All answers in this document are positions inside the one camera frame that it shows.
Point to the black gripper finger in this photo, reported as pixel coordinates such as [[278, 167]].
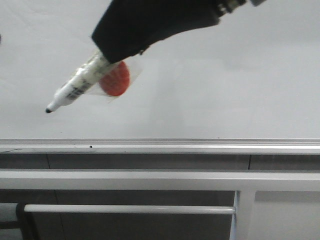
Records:
[[129, 27]]

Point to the red round magnet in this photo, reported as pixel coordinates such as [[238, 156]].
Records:
[[115, 83]]

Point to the white whiteboard marker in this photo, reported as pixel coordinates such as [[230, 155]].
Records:
[[86, 76]]

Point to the white whiteboard with aluminium tray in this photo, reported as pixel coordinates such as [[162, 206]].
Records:
[[248, 85]]

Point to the white horizontal rod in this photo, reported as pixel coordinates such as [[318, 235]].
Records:
[[130, 209]]

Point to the white stand crossbar frame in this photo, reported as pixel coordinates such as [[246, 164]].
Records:
[[245, 184]]

